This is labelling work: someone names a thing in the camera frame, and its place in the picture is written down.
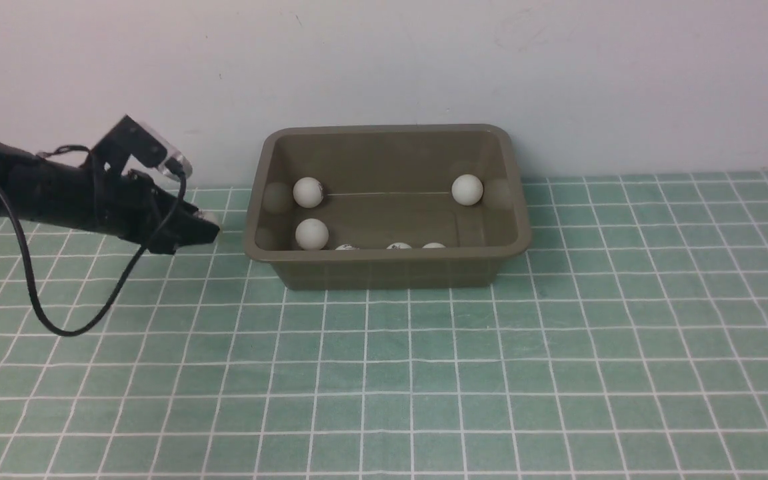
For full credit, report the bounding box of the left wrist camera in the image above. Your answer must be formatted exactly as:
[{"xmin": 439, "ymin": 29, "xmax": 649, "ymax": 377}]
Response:
[{"xmin": 91, "ymin": 115, "xmax": 193, "ymax": 182}]

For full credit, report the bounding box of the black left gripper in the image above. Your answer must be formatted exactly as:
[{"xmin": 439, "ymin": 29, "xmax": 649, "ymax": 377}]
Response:
[{"xmin": 37, "ymin": 163, "xmax": 221, "ymax": 255}]

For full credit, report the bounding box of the olive plastic bin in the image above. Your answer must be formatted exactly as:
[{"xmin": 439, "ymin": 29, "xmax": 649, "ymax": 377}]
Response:
[{"xmin": 244, "ymin": 124, "xmax": 533, "ymax": 291}]

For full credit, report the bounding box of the left camera cable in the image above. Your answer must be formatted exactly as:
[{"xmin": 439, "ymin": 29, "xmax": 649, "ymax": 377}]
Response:
[{"xmin": 0, "ymin": 143, "xmax": 188, "ymax": 337}]

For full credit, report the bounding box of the green checkered tablecloth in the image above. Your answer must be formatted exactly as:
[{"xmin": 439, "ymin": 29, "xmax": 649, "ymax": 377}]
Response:
[{"xmin": 0, "ymin": 172, "xmax": 768, "ymax": 479}]

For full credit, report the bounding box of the white ball with logo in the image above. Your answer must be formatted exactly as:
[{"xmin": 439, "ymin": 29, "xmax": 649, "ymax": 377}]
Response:
[{"xmin": 197, "ymin": 210, "xmax": 221, "ymax": 227}]

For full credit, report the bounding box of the plain white ball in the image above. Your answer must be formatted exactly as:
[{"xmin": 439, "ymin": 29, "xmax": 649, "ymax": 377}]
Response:
[{"xmin": 295, "ymin": 218, "xmax": 330, "ymax": 250}]

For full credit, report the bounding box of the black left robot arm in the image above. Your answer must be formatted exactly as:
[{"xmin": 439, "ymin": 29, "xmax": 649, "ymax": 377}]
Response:
[{"xmin": 0, "ymin": 117, "xmax": 221, "ymax": 255}]

